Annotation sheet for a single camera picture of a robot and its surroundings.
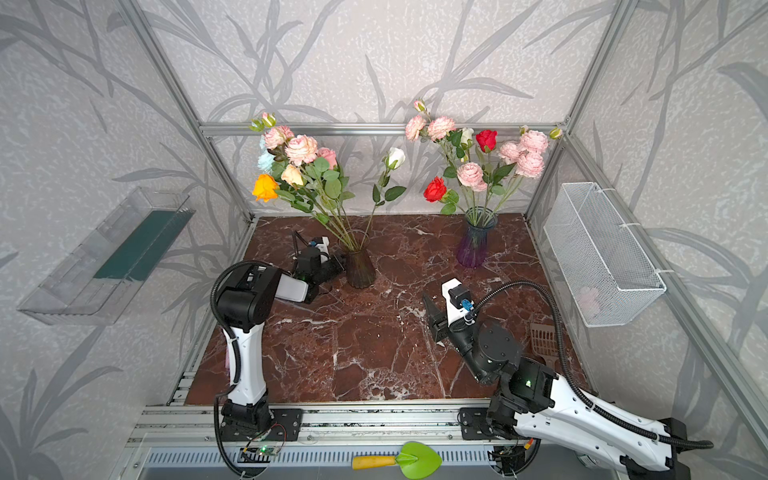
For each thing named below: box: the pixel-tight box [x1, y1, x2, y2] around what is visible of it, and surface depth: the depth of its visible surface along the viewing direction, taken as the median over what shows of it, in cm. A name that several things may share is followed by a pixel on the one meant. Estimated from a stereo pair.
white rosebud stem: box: [460, 127, 475, 150], surface depth 88 cm
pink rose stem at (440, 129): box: [405, 99, 465, 182], surface depth 82 cm
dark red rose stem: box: [476, 129, 517, 195], surface depth 84 cm
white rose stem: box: [360, 147, 407, 250], surface depth 82 cm
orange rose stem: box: [252, 174, 355, 250], surface depth 73 cm
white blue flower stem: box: [257, 134, 276, 174], surface depth 72 cm
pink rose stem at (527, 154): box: [498, 125, 563, 193], surface depth 80 cm
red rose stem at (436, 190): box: [423, 176, 466, 215], surface depth 87 cm
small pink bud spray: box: [249, 112, 277, 133], surface depth 67 cm
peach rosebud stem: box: [281, 164, 354, 250], surface depth 72 cm
